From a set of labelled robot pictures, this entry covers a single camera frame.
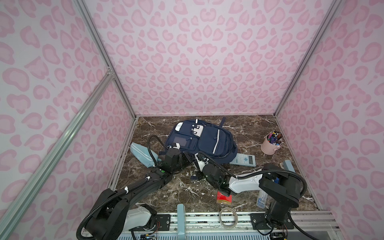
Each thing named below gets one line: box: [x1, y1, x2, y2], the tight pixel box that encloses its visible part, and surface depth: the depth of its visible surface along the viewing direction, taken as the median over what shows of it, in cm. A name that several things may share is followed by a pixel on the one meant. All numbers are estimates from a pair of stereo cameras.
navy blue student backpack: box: [159, 117, 238, 164], surface depth 97 cm
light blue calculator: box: [229, 153, 256, 167], surface depth 95 cm
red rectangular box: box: [216, 191, 233, 205], surface depth 82 cm
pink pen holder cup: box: [260, 132, 283, 156], surface depth 93 cm
